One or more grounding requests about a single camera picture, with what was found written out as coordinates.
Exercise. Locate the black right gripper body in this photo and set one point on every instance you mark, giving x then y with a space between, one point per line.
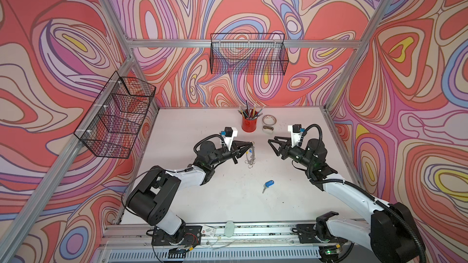
296 153

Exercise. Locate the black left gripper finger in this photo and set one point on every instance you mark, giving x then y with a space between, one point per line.
240 153
242 145

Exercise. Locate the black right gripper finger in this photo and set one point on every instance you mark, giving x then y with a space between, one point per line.
278 147
279 140

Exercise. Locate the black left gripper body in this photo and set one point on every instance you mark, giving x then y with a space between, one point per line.
231 155

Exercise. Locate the silver metal keyring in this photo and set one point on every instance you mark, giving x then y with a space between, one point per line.
250 160

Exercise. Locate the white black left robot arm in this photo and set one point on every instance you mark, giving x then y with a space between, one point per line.
152 197

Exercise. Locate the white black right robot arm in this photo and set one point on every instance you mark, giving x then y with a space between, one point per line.
387 229

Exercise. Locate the red pencil cup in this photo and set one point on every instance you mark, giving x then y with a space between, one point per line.
249 125

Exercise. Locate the pencils in cup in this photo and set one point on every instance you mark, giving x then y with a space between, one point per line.
250 112

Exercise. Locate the tape roll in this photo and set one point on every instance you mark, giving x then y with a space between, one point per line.
269 120

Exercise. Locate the blue headed key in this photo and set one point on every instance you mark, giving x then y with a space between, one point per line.
267 185

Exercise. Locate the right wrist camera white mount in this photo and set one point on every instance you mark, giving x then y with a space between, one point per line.
296 132

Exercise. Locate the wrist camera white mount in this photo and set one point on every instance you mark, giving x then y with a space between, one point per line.
227 136
296 132

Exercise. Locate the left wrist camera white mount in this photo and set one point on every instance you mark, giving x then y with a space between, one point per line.
227 136

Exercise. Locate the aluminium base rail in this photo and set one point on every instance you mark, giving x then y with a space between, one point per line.
255 242

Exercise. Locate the black wire basket back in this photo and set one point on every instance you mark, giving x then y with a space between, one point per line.
248 53

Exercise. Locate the black wire basket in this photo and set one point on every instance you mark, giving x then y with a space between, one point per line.
116 117
248 53

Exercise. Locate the black wire basket left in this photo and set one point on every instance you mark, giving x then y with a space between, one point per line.
116 117

